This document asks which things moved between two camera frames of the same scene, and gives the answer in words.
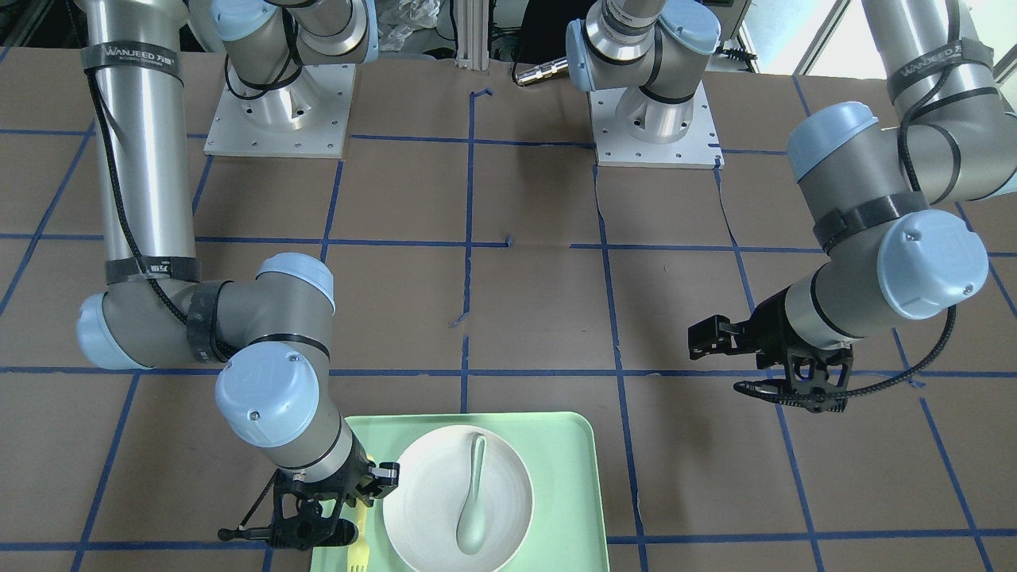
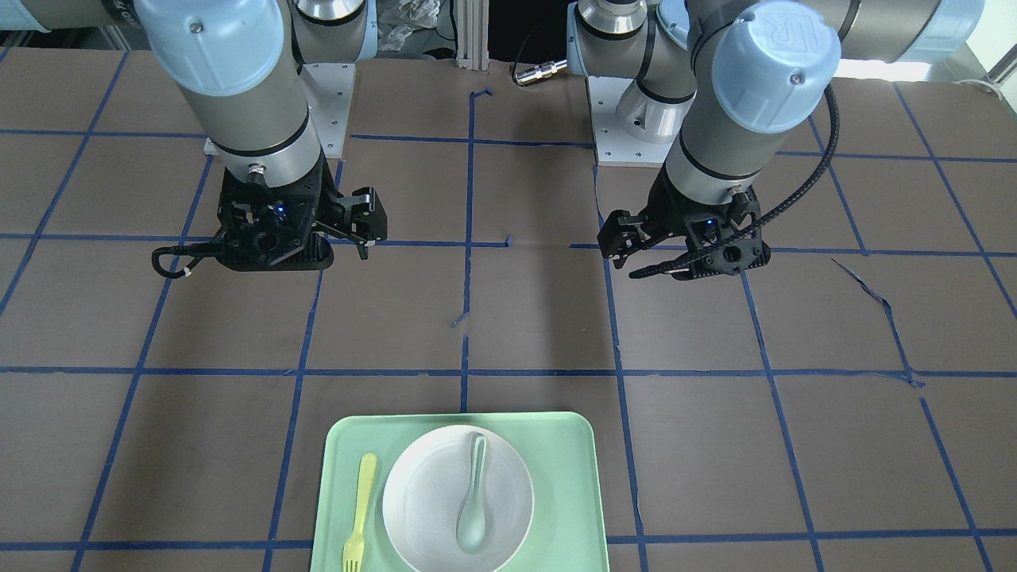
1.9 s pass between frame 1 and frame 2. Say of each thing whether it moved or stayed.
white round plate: stayed
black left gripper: moved
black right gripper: moved
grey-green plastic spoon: stayed
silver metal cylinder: stayed
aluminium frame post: stayed
